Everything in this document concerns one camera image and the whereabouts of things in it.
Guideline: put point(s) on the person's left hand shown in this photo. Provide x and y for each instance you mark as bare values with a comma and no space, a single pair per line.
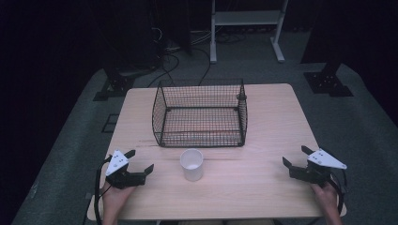
113,201

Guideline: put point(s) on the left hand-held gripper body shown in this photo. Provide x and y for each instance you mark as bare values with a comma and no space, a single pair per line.
118,179

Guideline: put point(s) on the person's right hand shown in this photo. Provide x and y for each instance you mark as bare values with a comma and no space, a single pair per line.
327,197

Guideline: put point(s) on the black stand base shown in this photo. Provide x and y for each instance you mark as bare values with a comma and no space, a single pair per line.
328,82
114,86

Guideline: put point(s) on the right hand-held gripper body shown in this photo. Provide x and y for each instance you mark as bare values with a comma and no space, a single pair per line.
313,175

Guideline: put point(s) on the white cup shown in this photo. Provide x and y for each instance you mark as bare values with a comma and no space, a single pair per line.
191,165

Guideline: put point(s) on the white metal stand frame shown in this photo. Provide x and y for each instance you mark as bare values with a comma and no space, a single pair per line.
247,18

